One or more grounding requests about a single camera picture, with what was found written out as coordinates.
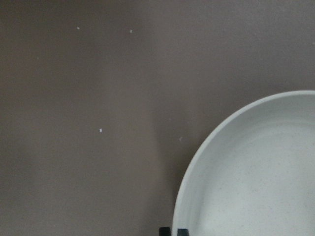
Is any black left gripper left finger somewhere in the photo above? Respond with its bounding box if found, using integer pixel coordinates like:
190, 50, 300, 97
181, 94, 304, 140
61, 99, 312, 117
158, 227, 171, 236

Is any pale green round plate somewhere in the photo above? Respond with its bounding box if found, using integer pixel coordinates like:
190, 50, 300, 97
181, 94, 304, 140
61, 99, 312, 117
172, 90, 315, 236

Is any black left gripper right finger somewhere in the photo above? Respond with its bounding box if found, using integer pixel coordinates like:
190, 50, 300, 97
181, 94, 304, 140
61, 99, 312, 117
177, 229, 189, 236

